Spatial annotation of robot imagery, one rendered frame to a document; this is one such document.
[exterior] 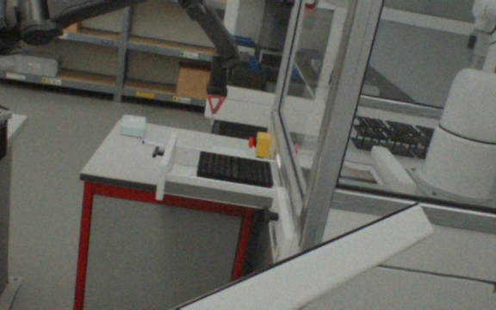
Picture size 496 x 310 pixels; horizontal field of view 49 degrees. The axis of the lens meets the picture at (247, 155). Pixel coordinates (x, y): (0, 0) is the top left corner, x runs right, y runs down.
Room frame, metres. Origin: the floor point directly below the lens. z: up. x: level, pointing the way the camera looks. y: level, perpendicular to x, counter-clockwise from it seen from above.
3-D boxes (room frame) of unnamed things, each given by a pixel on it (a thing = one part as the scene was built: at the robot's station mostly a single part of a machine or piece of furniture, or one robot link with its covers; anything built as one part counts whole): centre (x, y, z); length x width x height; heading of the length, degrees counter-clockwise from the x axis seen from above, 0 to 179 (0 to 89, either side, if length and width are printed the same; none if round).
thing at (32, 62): (5.09, 2.14, 0.22); 0.40 x 0.30 x 0.17; 101
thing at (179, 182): (1.52, 0.02, 0.86); 0.40 x 0.26 x 0.06; 95
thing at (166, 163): (1.51, 0.23, 0.87); 0.29 x 0.02 x 0.11; 5
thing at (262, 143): (1.86, -0.04, 0.88); 0.07 x 0.05 x 0.07; 5
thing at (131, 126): (2.07, 0.47, 0.78); 0.15 x 0.10 x 0.04; 12
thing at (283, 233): (1.22, -0.11, 0.87); 0.29 x 0.02 x 0.11; 5
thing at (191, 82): (5.39, 0.64, 0.28); 0.41 x 0.32 x 0.28; 101
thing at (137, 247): (1.92, 0.25, 0.38); 0.62 x 0.58 x 0.76; 5
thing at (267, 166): (1.52, 0.03, 0.87); 0.22 x 0.18 x 0.06; 95
